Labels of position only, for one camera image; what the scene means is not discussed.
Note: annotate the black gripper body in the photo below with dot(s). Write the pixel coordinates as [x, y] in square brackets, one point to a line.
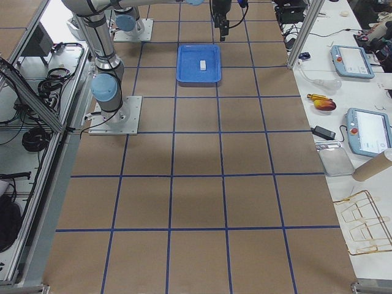
[220, 7]

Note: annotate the clear light bulb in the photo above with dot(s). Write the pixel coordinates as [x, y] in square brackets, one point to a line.
[332, 85]

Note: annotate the gold bottle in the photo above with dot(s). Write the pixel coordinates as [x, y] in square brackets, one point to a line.
[314, 97]

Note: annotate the teach pendant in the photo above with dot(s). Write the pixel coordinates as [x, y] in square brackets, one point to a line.
[369, 132]
[351, 62]

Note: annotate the mango fruit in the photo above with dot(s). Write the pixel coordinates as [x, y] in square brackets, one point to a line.
[324, 104]

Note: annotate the black power adapter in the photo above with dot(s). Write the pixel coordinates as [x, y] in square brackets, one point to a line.
[323, 133]

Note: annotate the aluminium frame post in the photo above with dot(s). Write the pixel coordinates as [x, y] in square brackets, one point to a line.
[303, 34]

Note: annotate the clear plastic lidded box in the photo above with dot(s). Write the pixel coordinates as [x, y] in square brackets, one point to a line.
[336, 162]

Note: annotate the blue plastic tray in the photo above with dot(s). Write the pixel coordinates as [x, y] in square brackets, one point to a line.
[188, 64]

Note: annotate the cardboard tube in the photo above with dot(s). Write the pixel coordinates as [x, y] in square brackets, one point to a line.
[374, 166]

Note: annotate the far teach pendant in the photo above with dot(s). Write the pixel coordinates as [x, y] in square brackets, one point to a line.
[351, 62]

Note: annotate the near teach pendant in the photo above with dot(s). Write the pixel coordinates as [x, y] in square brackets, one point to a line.
[369, 132]

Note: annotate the gold wire rack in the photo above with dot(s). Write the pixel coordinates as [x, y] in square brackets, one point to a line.
[364, 228]

